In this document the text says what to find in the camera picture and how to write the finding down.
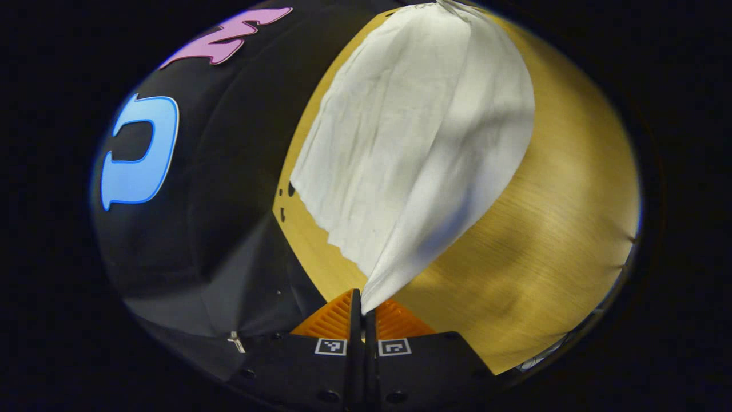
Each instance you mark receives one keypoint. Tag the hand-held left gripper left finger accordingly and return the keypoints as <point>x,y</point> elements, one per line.
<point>355,343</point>

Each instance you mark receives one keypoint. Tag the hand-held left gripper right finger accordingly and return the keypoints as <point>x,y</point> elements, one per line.
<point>370,355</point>

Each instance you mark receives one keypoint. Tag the silver cloth clip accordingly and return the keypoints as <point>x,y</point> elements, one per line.
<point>236,342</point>

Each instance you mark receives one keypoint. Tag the white jeans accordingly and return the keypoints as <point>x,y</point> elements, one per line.
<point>412,143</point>

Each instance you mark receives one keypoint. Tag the black backdrop cloth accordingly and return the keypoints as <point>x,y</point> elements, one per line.
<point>229,171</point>

